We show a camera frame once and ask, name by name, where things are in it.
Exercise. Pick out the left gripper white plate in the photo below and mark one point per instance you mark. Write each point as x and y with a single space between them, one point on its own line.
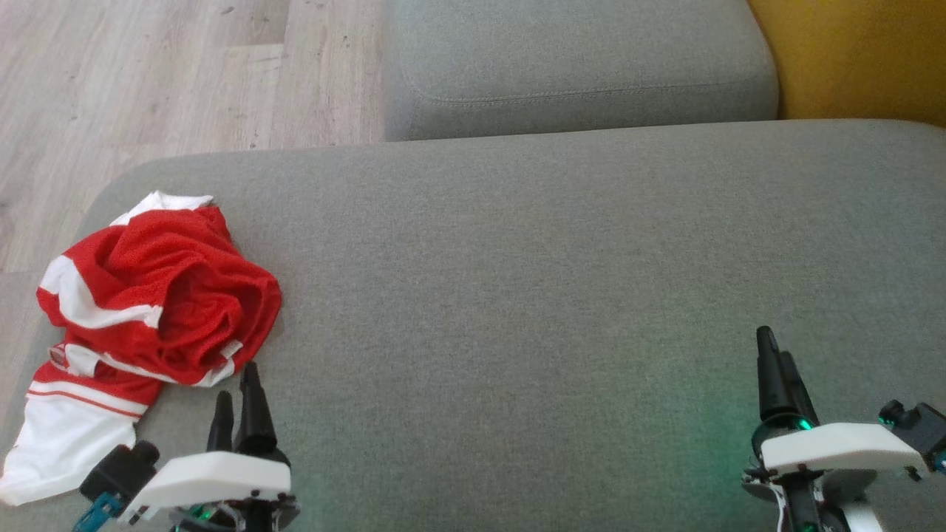
222 476

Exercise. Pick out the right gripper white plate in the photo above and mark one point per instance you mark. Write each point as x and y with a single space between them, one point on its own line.
835 447

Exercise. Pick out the red basketball jersey number 23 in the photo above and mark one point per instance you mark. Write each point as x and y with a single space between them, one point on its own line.
162 288

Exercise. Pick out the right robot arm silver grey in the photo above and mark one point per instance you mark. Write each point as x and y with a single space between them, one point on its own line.
861 521

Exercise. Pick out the grey fabric sofa seat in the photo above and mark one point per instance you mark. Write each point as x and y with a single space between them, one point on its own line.
517 295

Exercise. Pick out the yellow pillow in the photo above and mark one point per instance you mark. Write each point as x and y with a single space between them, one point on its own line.
865 52

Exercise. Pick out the grey sofa back cushion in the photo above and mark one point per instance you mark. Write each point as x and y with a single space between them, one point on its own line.
576 66

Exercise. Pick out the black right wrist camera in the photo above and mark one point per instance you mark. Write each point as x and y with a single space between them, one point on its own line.
920 427

